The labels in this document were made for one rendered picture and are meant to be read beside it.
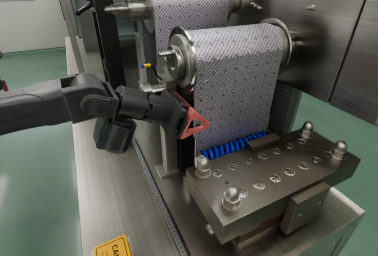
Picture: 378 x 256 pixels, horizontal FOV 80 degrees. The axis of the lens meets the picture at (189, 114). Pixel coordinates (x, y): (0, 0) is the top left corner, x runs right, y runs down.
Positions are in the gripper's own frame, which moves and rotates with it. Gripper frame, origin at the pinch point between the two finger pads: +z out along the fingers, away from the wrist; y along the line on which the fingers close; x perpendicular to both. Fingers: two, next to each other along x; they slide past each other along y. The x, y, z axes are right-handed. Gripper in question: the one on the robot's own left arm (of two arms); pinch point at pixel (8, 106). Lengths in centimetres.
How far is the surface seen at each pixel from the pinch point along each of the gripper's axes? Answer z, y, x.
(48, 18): 81, 503, 17
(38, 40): 111, 501, 61
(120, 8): -18, -18, -46
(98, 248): 11, -57, -14
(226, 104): 2, -50, -54
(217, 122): 6, -50, -51
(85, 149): 17.6, -18.9, -14.1
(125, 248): 13, -60, -19
